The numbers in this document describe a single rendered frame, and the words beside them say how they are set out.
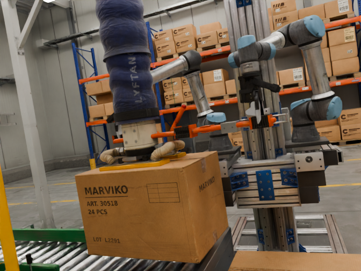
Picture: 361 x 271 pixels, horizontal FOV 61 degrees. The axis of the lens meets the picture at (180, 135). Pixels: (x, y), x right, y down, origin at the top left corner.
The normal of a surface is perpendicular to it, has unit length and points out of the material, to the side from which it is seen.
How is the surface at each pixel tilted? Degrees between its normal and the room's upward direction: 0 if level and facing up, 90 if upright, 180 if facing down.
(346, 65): 90
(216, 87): 89
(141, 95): 74
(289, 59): 90
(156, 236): 90
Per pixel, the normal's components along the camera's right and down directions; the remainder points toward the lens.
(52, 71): -0.34, 0.11
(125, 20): 0.27, -0.25
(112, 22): -0.29, -0.19
